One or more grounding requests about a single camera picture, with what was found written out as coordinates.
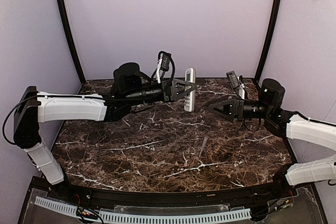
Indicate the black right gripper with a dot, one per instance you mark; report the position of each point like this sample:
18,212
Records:
239,108

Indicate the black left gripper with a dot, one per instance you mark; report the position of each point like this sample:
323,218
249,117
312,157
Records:
168,92

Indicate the white remote control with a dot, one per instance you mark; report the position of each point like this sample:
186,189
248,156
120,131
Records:
189,99

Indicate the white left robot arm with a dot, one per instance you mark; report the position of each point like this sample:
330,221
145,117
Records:
131,87

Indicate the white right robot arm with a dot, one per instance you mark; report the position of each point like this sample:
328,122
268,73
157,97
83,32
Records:
287,124

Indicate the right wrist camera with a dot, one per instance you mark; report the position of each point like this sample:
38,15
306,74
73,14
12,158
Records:
236,84

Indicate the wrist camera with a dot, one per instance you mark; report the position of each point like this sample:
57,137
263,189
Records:
163,62
236,84

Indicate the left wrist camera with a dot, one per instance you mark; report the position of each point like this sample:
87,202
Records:
163,62

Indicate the black front rail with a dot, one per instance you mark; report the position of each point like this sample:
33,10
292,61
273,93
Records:
253,196

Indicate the right black frame post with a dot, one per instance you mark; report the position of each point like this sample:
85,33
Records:
268,39

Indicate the black frame post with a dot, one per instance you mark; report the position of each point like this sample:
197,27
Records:
70,40
268,39

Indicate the right white cable duct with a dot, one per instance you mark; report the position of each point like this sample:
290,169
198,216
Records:
220,217

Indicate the white cable duct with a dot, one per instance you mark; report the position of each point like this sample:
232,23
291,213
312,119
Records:
56,206
220,217

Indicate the left white cable duct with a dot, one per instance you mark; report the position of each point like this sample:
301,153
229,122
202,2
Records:
56,206

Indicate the left black frame post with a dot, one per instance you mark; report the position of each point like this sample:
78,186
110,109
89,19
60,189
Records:
70,40

